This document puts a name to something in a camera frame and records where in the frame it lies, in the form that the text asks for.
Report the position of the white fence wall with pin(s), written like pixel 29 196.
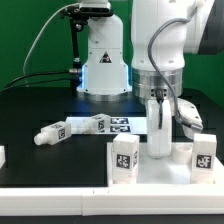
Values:
pixel 2 156
pixel 114 200

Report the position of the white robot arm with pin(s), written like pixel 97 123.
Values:
pixel 162 31

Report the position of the white left fence wall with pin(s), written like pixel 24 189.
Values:
pixel 2 156

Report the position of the white sheet with markers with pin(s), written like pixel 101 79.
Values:
pixel 134 125

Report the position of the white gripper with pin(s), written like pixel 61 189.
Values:
pixel 159 124

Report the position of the white front fence wall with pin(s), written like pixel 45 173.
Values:
pixel 114 200

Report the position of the black camera on stand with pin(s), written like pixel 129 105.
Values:
pixel 88 8

